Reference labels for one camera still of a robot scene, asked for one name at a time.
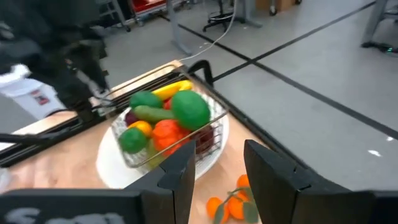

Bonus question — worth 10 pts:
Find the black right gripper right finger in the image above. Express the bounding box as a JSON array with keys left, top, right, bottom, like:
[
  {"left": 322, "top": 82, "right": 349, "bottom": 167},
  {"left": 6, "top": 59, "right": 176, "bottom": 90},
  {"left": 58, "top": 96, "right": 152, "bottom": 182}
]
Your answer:
[{"left": 243, "top": 139, "right": 398, "bottom": 224}]

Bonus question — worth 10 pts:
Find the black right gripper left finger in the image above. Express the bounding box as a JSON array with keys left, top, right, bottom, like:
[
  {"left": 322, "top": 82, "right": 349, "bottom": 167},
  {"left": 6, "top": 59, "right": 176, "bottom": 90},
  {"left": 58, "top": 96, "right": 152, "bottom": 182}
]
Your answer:
[{"left": 0, "top": 139, "right": 197, "bottom": 224}]

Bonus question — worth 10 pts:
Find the orange tangerine cluster with leaves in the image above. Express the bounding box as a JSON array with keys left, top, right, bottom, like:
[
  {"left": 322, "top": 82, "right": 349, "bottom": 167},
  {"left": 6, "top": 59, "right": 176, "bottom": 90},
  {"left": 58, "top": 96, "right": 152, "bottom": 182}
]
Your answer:
[{"left": 205, "top": 174, "right": 261, "bottom": 224}]

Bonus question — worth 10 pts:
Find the orange bell pepper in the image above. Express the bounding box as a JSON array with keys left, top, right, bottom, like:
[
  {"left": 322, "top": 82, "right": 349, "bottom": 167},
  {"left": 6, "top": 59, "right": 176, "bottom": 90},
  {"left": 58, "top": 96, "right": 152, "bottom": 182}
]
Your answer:
[{"left": 151, "top": 119, "right": 192, "bottom": 157}]

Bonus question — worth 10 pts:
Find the green cucumber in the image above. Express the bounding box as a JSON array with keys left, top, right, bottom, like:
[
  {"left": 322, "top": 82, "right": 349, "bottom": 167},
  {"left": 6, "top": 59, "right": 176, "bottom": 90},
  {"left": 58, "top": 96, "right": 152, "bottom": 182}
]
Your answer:
[{"left": 133, "top": 105, "right": 177, "bottom": 123}]

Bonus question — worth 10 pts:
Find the dark maroon apple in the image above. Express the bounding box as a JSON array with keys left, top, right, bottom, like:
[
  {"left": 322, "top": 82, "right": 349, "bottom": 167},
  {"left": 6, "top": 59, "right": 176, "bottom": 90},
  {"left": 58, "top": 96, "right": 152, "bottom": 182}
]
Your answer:
[{"left": 190, "top": 124, "right": 216, "bottom": 156}]

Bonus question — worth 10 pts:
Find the large green lime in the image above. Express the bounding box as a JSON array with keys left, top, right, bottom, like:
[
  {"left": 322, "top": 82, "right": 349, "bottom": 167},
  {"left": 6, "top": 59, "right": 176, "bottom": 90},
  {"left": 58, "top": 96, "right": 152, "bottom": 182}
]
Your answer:
[{"left": 171, "top": 90, "right": 211, "bottom": 131}]

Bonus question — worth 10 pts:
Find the yellow banana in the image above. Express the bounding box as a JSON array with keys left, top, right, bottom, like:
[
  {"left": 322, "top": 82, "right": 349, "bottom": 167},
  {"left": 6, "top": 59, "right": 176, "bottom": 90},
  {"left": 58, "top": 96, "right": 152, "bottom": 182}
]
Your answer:
[{"left": 151, "top": 80, "right": 194, "bottom": 101}]

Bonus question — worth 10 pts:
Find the white round mat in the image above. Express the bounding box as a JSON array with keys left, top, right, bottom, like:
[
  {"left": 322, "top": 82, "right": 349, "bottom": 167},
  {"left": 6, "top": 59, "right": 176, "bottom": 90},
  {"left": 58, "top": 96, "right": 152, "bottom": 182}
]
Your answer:
[{"left": 95, "top": 91, "right": 230, "bottom": 190}]

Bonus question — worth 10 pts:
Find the grey table leg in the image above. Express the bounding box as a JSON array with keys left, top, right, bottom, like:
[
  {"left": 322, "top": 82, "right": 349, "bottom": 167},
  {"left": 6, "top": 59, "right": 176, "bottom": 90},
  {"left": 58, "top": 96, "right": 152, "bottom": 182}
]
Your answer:
[{"left": 360, "top": 0, "right": 398, "bottom": 54}]

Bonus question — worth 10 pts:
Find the grey desk leg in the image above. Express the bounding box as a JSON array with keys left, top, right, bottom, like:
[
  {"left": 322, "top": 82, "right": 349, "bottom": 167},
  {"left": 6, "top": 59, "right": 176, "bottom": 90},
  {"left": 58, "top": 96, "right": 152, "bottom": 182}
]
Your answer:
[{"left": 165, "top": 0, "right": 193, "bottom": 57}]

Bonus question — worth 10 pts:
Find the brown cardboard box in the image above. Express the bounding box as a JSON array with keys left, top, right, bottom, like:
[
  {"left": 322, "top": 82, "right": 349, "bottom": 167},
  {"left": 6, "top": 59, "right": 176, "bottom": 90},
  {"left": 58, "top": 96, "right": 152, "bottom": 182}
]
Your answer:
[{"left": 255, "top": 0, "right": 303, "bottom": 16}]

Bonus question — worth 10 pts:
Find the black chair base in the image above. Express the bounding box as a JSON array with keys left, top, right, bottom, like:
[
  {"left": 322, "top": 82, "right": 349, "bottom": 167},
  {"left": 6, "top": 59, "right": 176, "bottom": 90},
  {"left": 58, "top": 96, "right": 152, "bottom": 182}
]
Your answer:
[{"left": 202, "top": 0, "right": 238, "bottom": 33}]

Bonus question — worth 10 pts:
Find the red plastic bin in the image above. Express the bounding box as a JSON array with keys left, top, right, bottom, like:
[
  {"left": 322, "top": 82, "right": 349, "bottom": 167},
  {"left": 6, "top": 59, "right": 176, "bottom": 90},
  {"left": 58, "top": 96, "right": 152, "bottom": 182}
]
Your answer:
[{"left": 132, "top": 0, "right": 168, "bottom": 14}]

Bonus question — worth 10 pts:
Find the metal wire basket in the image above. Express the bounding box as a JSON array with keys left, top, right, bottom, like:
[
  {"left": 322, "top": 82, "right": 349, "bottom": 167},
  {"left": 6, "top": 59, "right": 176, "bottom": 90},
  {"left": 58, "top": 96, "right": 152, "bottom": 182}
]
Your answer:
[{"left": 110, "top": 88, "right": 230, "bottom": 169}]

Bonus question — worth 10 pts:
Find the white floor cable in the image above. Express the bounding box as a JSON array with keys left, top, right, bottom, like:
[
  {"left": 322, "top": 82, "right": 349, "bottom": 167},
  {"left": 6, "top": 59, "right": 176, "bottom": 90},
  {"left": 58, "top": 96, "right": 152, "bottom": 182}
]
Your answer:
[{"left": 178, "top": 0, "right": 239, "bottom": 62}]

